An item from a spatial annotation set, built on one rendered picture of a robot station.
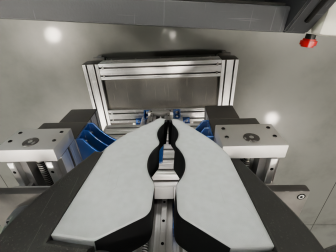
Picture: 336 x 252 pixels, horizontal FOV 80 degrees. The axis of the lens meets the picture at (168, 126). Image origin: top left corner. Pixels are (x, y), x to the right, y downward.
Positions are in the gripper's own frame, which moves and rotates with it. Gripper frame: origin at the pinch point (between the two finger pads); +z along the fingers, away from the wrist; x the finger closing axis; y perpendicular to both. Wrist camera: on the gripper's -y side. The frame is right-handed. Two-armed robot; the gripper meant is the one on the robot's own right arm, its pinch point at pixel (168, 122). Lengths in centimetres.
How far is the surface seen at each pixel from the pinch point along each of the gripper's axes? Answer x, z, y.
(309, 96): 97, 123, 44
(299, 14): 19.3, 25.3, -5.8
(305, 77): 89, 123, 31
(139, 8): -5.6, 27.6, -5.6
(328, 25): 24.1, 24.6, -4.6
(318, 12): 21.7, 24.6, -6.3
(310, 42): 33, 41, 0
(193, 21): 3.5, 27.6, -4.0
